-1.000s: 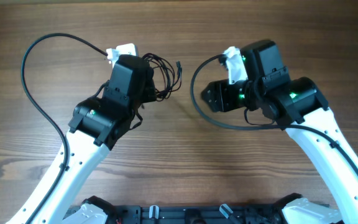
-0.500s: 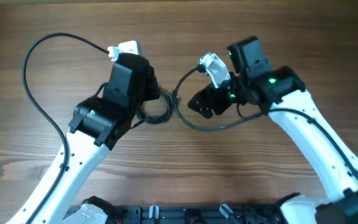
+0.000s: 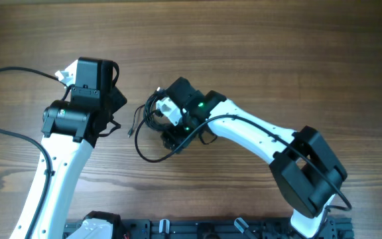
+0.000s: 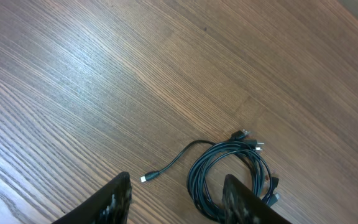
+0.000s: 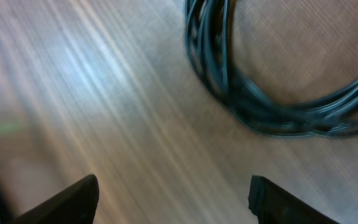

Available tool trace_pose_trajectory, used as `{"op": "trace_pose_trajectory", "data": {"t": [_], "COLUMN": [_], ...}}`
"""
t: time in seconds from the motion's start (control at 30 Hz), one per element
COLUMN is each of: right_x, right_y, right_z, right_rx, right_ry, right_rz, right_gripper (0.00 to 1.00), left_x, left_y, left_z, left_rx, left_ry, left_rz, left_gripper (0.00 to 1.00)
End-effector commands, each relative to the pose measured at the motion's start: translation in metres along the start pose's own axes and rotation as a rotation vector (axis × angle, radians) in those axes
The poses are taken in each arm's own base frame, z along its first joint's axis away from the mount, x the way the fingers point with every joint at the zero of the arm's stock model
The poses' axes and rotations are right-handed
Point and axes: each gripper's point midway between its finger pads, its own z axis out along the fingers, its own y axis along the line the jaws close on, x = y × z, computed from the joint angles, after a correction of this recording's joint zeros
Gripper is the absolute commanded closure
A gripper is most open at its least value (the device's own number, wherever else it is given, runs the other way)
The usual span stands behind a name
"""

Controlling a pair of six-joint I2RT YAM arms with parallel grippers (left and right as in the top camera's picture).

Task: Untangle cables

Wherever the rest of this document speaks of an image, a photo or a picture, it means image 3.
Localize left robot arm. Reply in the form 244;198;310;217
11;57;127;238

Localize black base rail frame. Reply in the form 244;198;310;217
63;217;354;239

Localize camera black cable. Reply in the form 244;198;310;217
133;109;353;212
0;66;69;239

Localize black cable bundle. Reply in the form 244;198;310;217
127;88;178;138

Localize left camera black cable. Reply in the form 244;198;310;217
0;66;69;239

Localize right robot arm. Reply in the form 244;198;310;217
155;78;348;238

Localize right camera black cable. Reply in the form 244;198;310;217
133;109;353;212

